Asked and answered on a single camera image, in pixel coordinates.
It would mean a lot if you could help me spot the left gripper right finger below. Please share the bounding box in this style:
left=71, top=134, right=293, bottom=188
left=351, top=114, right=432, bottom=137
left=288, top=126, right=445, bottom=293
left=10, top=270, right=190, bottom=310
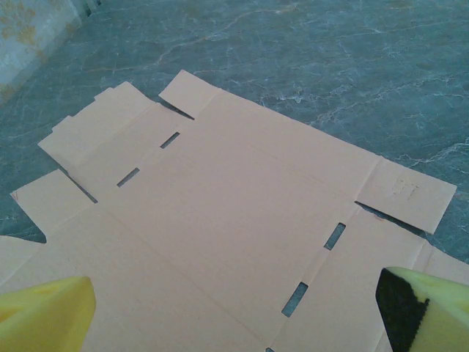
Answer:
left=376, top=266, right=469, bottom=352

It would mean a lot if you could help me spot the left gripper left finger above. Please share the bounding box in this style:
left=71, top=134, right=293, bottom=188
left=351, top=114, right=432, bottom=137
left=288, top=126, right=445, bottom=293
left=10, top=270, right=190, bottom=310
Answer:
left=0, top=276, right=97, bottom=352

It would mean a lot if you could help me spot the orange cloth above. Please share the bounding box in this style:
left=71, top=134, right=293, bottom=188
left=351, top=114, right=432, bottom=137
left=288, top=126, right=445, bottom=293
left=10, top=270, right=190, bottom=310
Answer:
left=0, top=70, right=469, bottom=352

